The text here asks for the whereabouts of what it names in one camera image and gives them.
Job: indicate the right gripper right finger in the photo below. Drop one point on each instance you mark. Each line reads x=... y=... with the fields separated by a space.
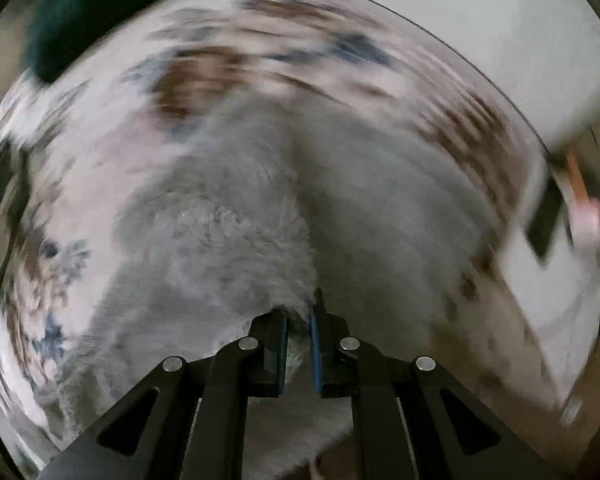
x=413 y=420

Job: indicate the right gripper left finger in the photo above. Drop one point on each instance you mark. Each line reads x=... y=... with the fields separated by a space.
x=184 y=420

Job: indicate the grey fluffy pants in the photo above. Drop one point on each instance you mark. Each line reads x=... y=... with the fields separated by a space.
x=272 y=203

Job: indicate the white bedside cabinet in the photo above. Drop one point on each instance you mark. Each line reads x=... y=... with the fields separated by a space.
x=558 y=296

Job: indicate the floral bed quilt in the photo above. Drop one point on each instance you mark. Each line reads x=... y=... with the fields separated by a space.
x=72 y=153

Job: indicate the white bed headboard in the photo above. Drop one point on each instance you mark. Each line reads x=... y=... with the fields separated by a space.
x=544 y=54

